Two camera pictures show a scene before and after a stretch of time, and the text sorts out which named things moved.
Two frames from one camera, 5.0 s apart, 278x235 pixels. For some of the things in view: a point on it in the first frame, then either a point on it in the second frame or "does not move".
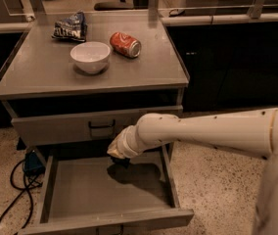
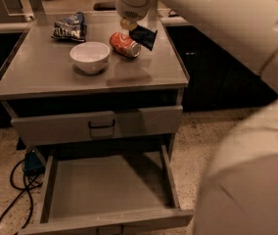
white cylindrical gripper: (123, 144) → (133, 10)
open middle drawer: (93, 193) does not move
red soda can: (125, 44) does not move
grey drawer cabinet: (74, 78) does not move
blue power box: (33, 164) does not move
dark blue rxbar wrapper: (123, 162) → (143, 36)
